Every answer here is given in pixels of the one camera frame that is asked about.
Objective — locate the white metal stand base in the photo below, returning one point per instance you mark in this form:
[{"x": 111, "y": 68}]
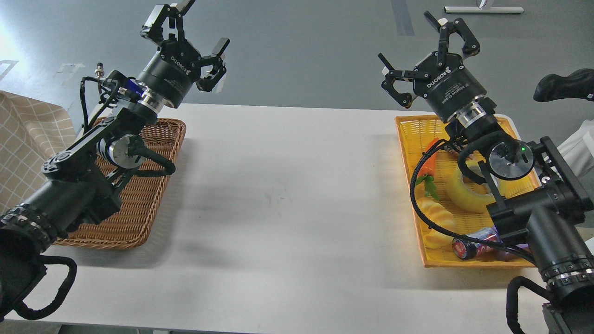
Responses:
[{"x": 484, "y": 6}]

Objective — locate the beige checkered cloth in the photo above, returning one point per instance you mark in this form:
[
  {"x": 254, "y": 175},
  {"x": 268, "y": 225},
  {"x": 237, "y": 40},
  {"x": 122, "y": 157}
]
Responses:
[{"x": 31, "y": 131}]

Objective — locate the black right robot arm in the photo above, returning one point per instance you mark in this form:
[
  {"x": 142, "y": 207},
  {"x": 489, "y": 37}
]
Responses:
[{"x": 538, "y": 199}]

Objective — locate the brown wicker basket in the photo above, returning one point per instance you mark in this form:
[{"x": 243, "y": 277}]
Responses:
[{"x": 141, "y": 198}]

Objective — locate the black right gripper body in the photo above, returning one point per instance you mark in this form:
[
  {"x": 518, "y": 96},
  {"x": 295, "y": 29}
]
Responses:
[{"x": 448, "y": 89}]

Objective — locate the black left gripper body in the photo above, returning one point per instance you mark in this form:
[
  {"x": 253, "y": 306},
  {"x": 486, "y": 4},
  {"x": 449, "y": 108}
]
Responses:
[{"x": 172, "y": 71}]

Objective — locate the yellow toy croissant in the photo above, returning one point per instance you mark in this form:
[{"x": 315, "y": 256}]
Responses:
[{"x": 442, "y": 217}]

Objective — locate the yellow plastic basket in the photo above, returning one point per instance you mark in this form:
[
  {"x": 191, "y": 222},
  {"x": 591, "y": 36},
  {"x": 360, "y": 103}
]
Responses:
[{"x": 415, "y": 133}]

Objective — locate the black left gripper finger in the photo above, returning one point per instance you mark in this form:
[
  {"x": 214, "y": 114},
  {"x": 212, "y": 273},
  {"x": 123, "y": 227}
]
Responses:
[
  {"x": 172, "y": 13},
  {"x": 217, "y": 66}
]

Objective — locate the yellow tape roll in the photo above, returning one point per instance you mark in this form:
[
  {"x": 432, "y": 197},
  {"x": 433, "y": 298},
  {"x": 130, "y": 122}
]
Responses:
[{"x": 467, "y": 196}]

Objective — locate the orange toy carrot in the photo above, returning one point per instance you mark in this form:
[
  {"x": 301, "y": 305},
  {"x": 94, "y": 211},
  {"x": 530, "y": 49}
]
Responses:
[{"x": 425, "y": 184}]

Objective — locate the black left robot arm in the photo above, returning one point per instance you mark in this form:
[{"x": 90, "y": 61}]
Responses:
[{"x": 85, "y": 180}]

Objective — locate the black shoe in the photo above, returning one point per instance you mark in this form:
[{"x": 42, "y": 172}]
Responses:
[{"x": 578, "y": 85}]

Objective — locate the red and black can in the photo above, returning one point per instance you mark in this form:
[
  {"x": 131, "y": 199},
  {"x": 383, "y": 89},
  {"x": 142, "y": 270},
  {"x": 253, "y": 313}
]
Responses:
[{"x": 467, "y": 250}]

